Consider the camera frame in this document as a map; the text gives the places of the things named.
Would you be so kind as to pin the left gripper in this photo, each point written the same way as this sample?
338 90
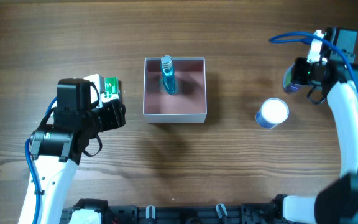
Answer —
114 113

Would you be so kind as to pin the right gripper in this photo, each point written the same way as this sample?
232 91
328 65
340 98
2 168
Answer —
296 73

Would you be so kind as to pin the green soap box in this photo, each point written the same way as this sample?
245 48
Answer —
111 89

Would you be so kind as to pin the blue mouthwash bottle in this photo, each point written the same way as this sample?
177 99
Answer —
168 74

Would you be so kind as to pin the blue jar white lid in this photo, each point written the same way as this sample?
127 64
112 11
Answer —
273 112

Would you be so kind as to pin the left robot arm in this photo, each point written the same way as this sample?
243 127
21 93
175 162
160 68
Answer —
81 110

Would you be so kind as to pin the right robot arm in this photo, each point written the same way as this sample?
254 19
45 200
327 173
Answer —
338 202

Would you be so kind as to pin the white box pink interior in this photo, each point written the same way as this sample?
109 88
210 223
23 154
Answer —
188 104

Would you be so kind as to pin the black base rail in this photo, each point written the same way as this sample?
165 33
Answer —
247 213

